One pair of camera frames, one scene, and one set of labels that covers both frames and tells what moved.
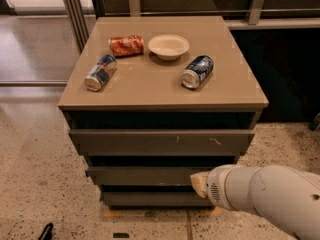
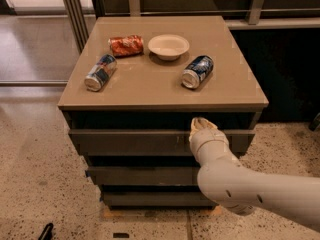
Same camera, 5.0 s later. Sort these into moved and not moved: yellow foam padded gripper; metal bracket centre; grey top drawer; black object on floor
Moved: yellow foam padded gripper
Not moved: black object on floor; grey top drawer; metal bracket centre
